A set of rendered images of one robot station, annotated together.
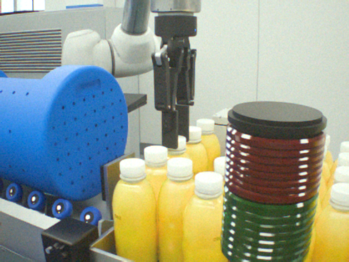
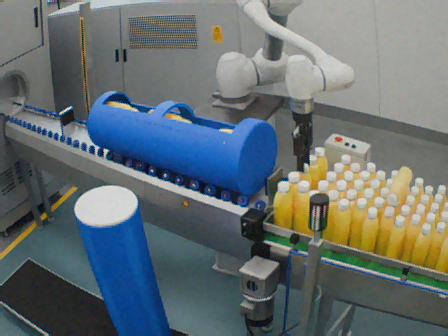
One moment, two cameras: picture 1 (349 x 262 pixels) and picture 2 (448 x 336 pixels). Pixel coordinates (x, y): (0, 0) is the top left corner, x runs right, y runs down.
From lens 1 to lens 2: 134 cm
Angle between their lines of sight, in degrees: 17
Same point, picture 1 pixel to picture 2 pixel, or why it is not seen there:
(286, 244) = (319, 225)
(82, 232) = (260, 215)
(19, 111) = (220, 152)
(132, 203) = (283, 202)
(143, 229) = (287, 213)
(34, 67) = (169, 44)
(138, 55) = (276, 73)
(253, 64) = (373, 37)
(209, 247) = not seen: hidden behind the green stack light
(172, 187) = (300, 195)
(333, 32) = (434, 21)
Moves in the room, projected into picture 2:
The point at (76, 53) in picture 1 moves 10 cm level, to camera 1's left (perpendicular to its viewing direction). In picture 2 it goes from (230, 73) to (209, 74)
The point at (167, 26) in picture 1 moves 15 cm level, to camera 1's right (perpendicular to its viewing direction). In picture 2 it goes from (298, 118) to (337, 121)
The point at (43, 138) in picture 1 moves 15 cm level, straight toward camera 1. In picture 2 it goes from (237, 168) to (247, 189)
